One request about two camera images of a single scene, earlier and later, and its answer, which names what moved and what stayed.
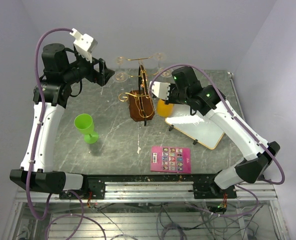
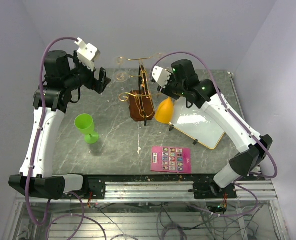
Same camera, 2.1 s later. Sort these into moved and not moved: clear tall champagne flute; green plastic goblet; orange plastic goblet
Moved: orange plastic goblet
Not moved: clear tall champagne flute; green plastic goblet
